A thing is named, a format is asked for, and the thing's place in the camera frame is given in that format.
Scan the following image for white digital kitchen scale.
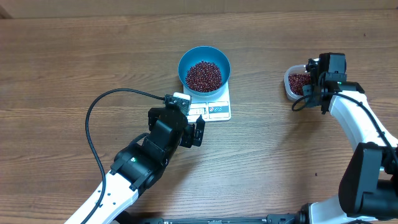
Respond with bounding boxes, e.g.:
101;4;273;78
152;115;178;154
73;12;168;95
183;82;231;123

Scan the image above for clear plastic container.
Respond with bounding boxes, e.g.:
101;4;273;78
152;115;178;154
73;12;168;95
284;65;311;101

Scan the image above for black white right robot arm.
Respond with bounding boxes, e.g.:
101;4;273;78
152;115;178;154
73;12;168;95
302;53;397;223

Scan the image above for red beans in bowl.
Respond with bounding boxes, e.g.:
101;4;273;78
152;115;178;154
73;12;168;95
185;61;223;93

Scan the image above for blue bowl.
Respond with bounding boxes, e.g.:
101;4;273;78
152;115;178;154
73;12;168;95
177;46;232;96

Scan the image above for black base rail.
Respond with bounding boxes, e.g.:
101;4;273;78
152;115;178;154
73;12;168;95
113;211;310;224

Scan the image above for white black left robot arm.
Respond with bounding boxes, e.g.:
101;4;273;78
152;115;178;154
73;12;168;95
66;106;205;223

